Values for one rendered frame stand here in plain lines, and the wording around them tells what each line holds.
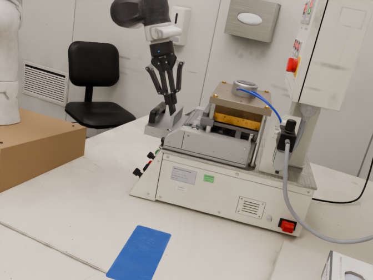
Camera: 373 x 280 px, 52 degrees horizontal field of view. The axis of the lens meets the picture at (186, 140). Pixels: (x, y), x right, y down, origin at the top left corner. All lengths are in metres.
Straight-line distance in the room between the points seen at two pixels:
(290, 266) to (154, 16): 0.80
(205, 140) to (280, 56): 1.67
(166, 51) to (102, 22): 2.05
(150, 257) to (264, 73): 1.97
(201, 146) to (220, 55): 1.74
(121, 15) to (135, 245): 0.67
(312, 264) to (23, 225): 0.74
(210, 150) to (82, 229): 0.41
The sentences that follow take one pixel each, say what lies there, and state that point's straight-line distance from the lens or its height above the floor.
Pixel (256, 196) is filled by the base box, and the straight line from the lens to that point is 1.16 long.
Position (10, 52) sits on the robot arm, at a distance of 1.35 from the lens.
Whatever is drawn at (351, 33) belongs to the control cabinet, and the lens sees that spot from 1.08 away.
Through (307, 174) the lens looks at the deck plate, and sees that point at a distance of 1.23.
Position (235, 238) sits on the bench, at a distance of 1.14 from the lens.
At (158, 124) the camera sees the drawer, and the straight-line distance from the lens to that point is 1.23.
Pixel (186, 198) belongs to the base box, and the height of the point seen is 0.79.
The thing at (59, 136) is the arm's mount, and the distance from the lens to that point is 1.33.
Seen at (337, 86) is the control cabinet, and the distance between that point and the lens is 1.09.
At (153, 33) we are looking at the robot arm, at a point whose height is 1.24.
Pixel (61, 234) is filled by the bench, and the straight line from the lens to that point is 1.04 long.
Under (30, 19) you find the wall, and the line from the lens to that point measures 3.71.
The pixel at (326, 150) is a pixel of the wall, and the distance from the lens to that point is 2.79.
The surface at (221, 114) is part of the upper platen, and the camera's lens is 1.15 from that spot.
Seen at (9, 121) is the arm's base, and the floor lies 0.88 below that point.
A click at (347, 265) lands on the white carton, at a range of 0.98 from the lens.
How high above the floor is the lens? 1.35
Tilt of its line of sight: 19 degrees down
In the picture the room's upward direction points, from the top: 11 degrees clockwise
